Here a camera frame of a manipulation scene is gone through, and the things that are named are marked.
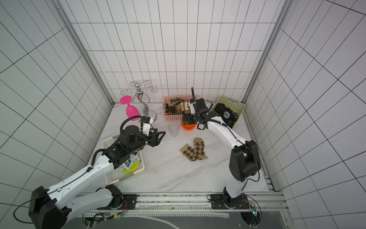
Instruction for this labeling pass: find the white sock neon yellow toe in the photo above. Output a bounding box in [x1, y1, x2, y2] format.
[119, 155, 140, 174]

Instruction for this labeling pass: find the pink perforated plastic basket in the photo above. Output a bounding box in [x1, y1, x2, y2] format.
[163, 95, 193, 121]

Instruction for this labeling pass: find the chrome glass holder stand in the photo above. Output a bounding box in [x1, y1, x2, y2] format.
[120, 80, 159, 123]

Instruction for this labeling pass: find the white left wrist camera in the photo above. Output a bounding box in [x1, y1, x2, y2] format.
[141, 116, 152, 136]

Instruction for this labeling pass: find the clear plastic cup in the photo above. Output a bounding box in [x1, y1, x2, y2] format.
[168, 121, 181, 137]

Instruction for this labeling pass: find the pink plastic wine glass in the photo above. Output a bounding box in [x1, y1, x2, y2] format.
[120, 95, 140, 118]

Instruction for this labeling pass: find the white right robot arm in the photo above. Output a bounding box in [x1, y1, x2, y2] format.
[182, 98, 261, 203]

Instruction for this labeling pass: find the white perforated plastic basket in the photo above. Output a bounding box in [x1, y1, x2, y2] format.
[105, 151, 146, 185]

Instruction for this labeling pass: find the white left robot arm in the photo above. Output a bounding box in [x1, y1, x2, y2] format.
[28, 126, 166, 229]

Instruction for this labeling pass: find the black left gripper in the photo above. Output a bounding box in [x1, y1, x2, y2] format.
[129, 128, 166, 153]

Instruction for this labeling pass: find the tan brown argyle sock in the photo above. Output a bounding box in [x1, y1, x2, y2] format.
[180, 137, 208, 162]

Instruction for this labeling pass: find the brown tan knit sock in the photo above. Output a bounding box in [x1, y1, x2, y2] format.
[165, 97, 184, 115]

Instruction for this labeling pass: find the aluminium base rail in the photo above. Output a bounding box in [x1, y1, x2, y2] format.
[83, 192, 289, 218]

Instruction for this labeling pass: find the orange plastic bowl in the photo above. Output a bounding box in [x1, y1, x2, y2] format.
[181, 122, 196, 131]

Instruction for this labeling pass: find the green perforated plastic basket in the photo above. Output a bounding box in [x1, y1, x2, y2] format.
[213, 95, 246, 126]

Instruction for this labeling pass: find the black sock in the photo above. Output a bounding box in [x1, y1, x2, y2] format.
[214, 103, 239, 128]

